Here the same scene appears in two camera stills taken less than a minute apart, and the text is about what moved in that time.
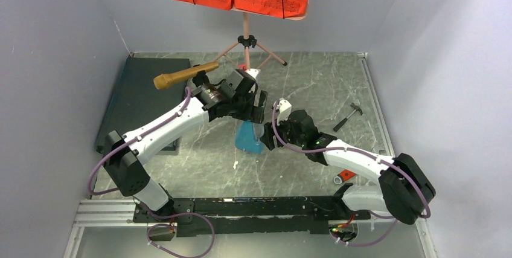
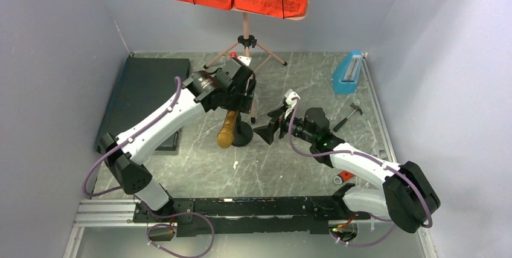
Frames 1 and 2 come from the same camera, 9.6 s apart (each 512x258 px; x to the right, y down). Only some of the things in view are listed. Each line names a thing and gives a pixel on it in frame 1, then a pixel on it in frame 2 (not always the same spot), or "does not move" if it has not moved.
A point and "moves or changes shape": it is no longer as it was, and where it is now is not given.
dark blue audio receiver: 136,99 does not move
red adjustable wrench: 343,176 does not move
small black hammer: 357,108 does not move
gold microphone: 161,81 -> 225,137
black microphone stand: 201,79 moves or changes shape
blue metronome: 246,139 -> 345,78
